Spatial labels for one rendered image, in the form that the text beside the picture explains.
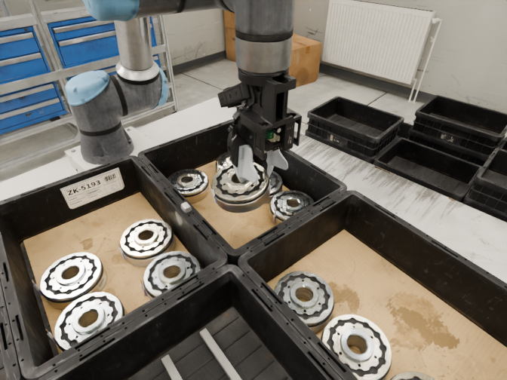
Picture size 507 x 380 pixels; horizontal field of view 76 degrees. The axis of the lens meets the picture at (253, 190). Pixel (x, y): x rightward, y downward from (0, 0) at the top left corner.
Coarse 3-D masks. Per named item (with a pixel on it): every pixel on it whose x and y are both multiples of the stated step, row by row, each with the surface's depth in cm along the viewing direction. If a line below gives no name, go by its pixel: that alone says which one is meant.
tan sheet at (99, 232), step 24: (96, 216) 74; (120, 216) 74; (144, 216) 74; (24, 240) 69; (48, 240) 69; (72, 240) 69; (96, 240) 69; (120, 240) 69; (48, 264) 64; (120, 264) 64; (120, 288) 60; (48, 312) 56
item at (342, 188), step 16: (208, 128) 86; (160, 144) 79; (144, 160) 74; (304, 160) 74; (160, 176) 69; (336, 192) 65; (192, 208) 62; (208, 224) 58; (288, 224) 58; (224, 240) 55; (256, 240) 55
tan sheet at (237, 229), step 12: (204, 168) 89; (192, 204) 77; (204, 204) 77; (216, 204) 77; (264, 204) 77; (204, 216) 74; (216, 216) 74; (228, 216) 74; (240, 216) 74; (252, 216) 74; (264, 216) 74; (216, 228) 71; (228, 228) 71; (240, 228) 71; (252, 228) 71; (264, 228) 71; (228, 240) 69; (240, 240) 69
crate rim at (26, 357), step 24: (96, 168) 72; (144, 168) 72; (24, 192) 65; (168, 192) 65; (0, 240) 55; (0, 264) 52; (216, 264) 52; (144, 312) 45; (24, 336) 42; (96, 336) 43; (24, 360) 40; (48, 360) 40
